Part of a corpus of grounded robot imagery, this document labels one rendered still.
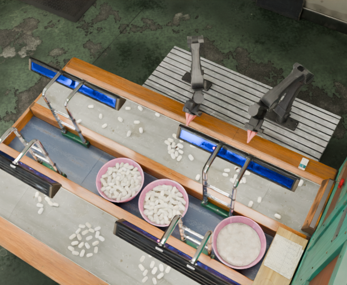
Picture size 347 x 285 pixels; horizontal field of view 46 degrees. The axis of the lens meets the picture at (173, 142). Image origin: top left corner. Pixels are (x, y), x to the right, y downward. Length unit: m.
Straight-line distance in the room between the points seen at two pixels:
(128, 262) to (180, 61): 1.38
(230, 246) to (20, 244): 1.08
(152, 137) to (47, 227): 0.77
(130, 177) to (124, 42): 1.92
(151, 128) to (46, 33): 2.11
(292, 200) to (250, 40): 1.99
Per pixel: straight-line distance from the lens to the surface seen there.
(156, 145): 2.37
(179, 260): 1.74
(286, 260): 2.10
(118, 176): 2.32
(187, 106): 2.23
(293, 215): 2.22
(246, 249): 2.14
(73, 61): 2.84
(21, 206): 2.42
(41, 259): 2.24
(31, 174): 2.03
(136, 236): 1.79
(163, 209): 2.21
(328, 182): 2.20
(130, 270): 2.13
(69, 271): 2.18
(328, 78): 3.71
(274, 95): 2.18
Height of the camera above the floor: 2.79
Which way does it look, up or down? 60 degrees down
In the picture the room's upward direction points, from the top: 8 degrees counter-clockwise
